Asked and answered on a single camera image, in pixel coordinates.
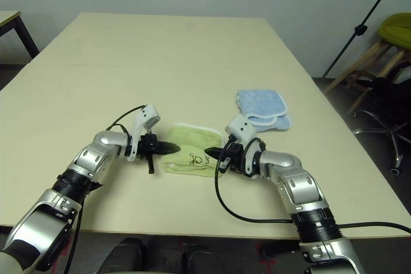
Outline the dark robot right foot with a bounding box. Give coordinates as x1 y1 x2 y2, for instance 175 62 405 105
181 243 222 274

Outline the dark robot left foot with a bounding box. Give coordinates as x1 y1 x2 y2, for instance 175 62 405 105
99 237 145 274

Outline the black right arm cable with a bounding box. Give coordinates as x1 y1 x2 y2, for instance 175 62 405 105
213 137 411 235

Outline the black tripod stand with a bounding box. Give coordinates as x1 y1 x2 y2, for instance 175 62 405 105
322 0 404 78

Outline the black office chair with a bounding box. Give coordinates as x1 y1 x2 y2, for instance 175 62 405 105
349 62 411 177

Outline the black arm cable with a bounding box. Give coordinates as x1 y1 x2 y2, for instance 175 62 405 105
64 105 145 274
213 137 411 235

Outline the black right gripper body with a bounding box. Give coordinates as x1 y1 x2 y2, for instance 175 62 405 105
220 142 245 172

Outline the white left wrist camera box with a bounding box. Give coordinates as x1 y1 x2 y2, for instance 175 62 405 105
126 104 161 162

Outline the beige side table black frame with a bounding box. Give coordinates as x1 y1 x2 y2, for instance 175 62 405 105
0 10 40 66

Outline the green towel with white trim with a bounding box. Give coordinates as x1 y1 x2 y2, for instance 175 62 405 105
161 122 223 179

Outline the wooden stool green cushion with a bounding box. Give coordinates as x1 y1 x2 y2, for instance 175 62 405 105
324 13 411 116

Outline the dark robot foot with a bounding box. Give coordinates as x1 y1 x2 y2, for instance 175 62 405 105
181 243 222 274
99 237 145 274

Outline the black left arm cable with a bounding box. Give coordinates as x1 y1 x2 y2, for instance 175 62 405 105
64 105 145 274

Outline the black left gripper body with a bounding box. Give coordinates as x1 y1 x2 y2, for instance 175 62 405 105
137 133 161 175

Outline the folded blue towel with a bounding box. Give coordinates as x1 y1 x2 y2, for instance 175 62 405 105
236 89 292 133

